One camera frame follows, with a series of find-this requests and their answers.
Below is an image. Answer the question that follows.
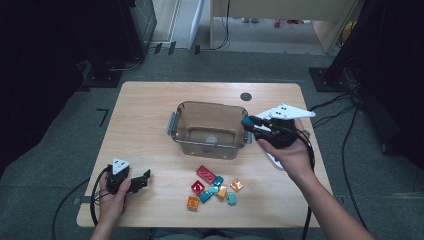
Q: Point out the red long toy brick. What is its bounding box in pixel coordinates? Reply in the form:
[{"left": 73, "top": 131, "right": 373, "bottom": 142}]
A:
[{"left": 195, "top": 165, "right": 218, "bottom": 185}]

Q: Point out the person's right hand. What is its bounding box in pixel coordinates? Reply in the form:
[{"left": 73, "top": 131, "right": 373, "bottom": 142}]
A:
[{"left": 256, "top": 119, "right": 316, "bottom": 183}]

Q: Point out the person's left hand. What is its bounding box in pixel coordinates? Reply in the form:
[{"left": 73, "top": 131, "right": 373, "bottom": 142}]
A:
[{"left": 98, "top": 171, "right": 133, "bottom": 228}]

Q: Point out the black stand base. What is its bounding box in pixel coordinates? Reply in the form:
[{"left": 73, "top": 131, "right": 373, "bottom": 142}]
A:
[
  {"left": 308, "top": 66, "right": 351, "bottom": 93},
  {"left": 81, "top": 59, "right": 126, "bottom": 89}
]

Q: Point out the clear plastic storage box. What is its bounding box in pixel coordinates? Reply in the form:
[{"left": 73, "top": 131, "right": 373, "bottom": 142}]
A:
[{"left": 166, "top": 100, "right": 253, "bottom": 160}]

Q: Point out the right hand-held gripper black cable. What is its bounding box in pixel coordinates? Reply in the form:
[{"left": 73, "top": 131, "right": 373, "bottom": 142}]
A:
[{"left": 293, "top": 128, "right": 316, "bottom": 240}]

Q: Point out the hand-held gripper black cable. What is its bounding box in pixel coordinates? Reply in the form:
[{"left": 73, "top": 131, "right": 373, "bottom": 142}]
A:
[
  {"left": 293, "top": 128, "right": 316, "bottom": 240},
  {"left": 89, "top": 165, "right": 113, "bottom": 228}
]

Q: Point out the light wooden desk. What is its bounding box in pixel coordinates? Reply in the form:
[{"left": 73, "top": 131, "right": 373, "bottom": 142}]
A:
[{"left": 209, "top": 0, "right": 364, "bottom": 55}]

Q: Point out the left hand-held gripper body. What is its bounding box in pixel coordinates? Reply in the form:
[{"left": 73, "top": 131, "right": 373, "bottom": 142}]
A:
[{"left": 105, "top": 157, "right": 133, "bottom": 195}]

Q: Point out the yellow object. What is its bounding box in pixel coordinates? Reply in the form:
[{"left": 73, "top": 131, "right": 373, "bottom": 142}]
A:
[{"left": 339, "top": 20, "right": 358, "bottom": 46}]

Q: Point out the grey tape strip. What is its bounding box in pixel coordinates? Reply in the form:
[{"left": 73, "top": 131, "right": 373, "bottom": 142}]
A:
[{"left": 72, "top": 195, "right": 96, "bottom": 205}]

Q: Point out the hanging black cable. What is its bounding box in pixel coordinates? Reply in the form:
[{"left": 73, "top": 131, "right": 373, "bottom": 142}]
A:
[{"left": 213, "top": 0, "right": 232, "bottom": 51}]

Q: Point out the white board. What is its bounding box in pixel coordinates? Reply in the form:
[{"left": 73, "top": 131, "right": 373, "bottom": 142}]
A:
[{"left": 188, "top": 0, "right": 206, "bottom": 50}]

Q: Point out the dark cabinet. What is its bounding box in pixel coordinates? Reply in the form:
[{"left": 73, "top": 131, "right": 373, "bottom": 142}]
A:
[{"left": 128, "top": 0, "right": 158, "bottom": 51}]

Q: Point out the red square toy brick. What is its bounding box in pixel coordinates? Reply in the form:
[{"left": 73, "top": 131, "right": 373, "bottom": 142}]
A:
[{"left": 190, "top": 180, "right": 206, "bottom": 196}]

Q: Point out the black floor cable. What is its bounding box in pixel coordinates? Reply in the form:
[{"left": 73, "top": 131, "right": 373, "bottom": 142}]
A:
[
  {"left": 308, "top": 92, "right": 354, "bottom": 113},
  {"left": 341, "top": 106, "right": 374, "bottom": 240},
  {"left": 311, "top": 104, "right": 356, "bottom": 129},
  {"left": 51, "top": 176, "right": 93, "bottom": 240}
]

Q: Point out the left hand-held gripper black cable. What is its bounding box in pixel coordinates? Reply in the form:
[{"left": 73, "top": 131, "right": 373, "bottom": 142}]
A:
[{"left": 89, "top": 165, "right": 113, "bottom": 228}]

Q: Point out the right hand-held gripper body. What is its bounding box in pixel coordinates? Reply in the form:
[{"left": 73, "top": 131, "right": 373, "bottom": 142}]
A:
[{"left": 254, "top": 102, "right": 317, "bottom": 150}]

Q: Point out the black curtain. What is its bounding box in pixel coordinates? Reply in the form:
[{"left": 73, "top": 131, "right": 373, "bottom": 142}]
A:
[
  {"left": 328, "top": 0, "right": 424, "bottom": 171},
  {"left": 0, "top": 0, "right": 134, "bottom": 174}
]

